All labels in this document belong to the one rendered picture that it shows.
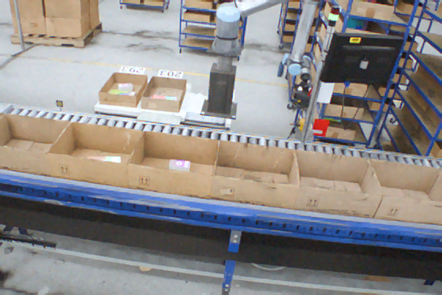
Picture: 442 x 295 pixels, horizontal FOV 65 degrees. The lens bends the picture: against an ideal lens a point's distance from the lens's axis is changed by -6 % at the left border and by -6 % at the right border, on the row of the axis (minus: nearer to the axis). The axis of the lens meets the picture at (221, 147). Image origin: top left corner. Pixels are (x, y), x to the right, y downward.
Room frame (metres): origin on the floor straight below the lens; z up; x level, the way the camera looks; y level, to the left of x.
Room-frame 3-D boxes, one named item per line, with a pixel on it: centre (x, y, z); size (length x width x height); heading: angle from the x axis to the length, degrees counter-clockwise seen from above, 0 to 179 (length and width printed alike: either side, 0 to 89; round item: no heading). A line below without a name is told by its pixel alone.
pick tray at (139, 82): (2.52, 0.79, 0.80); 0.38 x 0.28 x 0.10; 0
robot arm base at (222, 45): (2.46, 0.05, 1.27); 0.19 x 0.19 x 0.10
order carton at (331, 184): (1.43, -0.57, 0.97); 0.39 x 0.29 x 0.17; 89
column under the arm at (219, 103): (2.46, 0.04, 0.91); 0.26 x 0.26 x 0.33; 89
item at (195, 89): (2.56, 0.44, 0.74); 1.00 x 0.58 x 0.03; 89
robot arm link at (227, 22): (2.47, 0.05, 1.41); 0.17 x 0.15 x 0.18; 5
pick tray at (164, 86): (2.52, 0.47, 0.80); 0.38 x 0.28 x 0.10; 0
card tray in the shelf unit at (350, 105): (2.79, -0.93, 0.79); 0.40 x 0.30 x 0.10; 0
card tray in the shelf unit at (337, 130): (2.79, -0.93, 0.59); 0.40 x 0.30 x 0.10; 177
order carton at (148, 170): (1.44, 0.21, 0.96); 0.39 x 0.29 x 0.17; 89
